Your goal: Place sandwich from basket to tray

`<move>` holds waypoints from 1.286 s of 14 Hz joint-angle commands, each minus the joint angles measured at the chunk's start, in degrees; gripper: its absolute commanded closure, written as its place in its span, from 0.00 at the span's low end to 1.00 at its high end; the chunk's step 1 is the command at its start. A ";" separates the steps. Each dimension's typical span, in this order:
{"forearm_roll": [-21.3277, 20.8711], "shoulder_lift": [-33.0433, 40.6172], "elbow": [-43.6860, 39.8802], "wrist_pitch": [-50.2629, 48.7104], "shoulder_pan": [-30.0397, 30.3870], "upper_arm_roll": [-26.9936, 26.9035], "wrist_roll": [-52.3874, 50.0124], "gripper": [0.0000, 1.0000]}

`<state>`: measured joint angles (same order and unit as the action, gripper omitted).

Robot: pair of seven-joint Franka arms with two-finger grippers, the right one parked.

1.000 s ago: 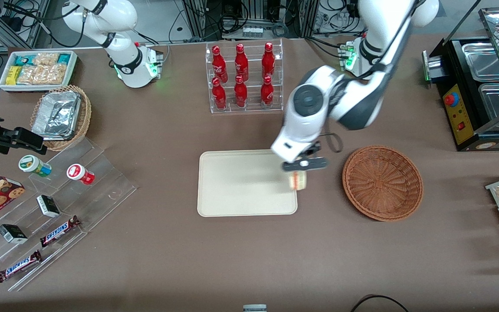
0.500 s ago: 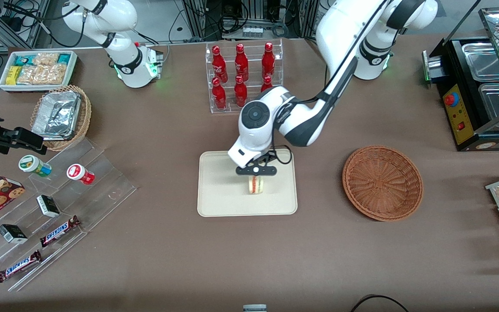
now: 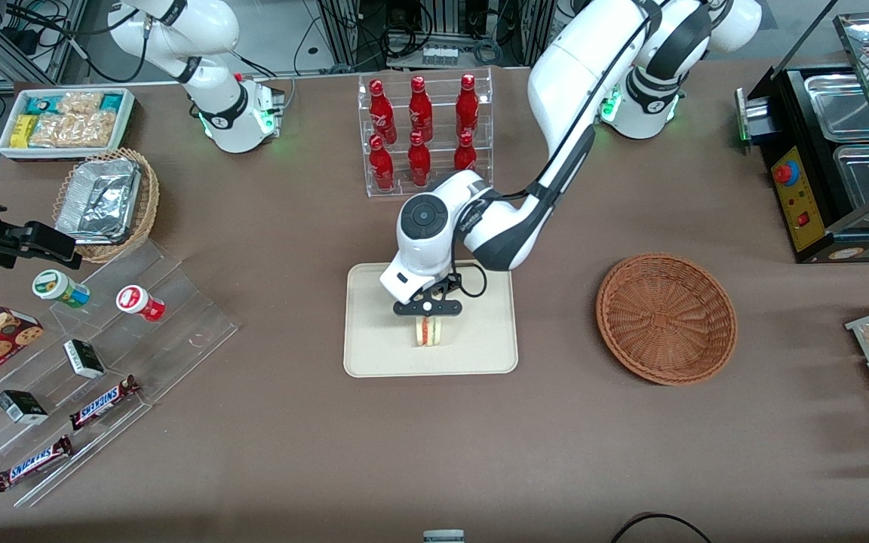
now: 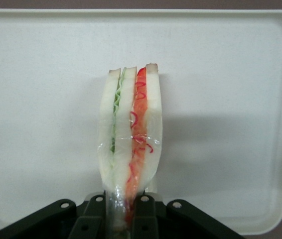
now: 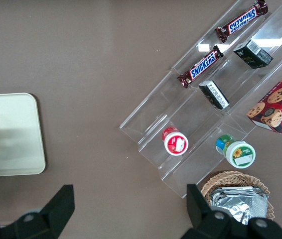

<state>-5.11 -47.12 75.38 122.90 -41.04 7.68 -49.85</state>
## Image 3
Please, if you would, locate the aluminium frame post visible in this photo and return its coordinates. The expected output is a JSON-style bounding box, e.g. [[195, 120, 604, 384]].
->
[[318, 0, 375, 73]]

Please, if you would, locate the stack of foil trays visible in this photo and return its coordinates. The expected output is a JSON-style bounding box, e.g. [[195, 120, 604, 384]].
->
[[55, 158, 142, 244]]

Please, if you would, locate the beige rectangular tray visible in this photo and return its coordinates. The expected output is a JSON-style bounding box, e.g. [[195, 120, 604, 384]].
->
[[342, 258, 520, 379]]

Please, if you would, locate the white snack bin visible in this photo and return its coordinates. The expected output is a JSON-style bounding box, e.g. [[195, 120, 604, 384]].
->
[[0, 87, 137, 161]]

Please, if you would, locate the small black white box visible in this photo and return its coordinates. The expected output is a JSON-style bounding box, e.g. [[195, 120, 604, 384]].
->
[[0, 389, 50, 425], [63, 339, 106, 380]]

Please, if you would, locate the red cola bottle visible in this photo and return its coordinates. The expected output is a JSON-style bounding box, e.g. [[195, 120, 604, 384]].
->
[[408, 75, 435, 143], [455, 72, 480, 138], [368, 78, 397, 146], [453, 131, 479, 173], [368, 134, 396, 192], [407, 131, 433, 189]]

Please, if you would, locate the black food warmer machine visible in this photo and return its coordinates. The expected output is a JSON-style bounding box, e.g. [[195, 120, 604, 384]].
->
[[734, 11, 869, 265]]

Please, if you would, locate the Snickers bar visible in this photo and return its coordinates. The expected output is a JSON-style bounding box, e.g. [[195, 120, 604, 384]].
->
[[68, 374, 142, 431], [0, 434, 74, 493]]

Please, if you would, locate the yellow snack packet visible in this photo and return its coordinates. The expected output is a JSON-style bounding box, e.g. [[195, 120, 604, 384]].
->
[[10, 114, 38, 149]]

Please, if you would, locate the clear acrylic bottle rack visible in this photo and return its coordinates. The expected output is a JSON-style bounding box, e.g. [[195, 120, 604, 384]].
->
[[357, 67, 495, 199]]

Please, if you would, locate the triangular sandwich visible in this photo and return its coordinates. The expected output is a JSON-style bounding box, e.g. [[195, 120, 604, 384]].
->
[[414, 315, 446, 349]]

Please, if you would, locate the large clear cracker bag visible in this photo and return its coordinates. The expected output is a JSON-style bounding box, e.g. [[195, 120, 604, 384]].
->
[[30, 110, 117, 149]]

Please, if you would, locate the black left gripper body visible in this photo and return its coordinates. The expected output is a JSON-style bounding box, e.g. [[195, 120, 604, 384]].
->
[[392, 275, 464, 318]]

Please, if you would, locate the clear acrylic stepped display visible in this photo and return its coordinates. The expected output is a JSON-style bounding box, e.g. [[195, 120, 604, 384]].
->
[[0, 239, 240, 508]]

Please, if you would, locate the round brown wicker basket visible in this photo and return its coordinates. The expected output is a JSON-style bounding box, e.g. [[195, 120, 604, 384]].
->
[[595, 252, 738, 387]]

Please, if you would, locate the red lid cup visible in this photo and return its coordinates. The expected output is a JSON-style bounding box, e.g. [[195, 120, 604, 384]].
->
[[115, 284, 166, 323]]

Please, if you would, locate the green lid cup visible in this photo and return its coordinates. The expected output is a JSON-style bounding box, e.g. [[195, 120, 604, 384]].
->
[[32, 268, 91, 309]]

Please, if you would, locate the small clear cracker bag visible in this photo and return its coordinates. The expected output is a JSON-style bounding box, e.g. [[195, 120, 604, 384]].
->
[[57, 91, 105, 115]]

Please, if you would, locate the light wicker basket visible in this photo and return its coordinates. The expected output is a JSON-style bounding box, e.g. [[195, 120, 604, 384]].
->
[[51, 147, 161, 264]]

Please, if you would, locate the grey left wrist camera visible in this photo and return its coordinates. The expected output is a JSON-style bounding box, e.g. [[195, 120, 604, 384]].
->
[[379, 256, 440, 305]]

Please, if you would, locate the black floor cable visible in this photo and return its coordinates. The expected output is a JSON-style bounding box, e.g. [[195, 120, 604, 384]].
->
[[610, 512, 714, 543]]

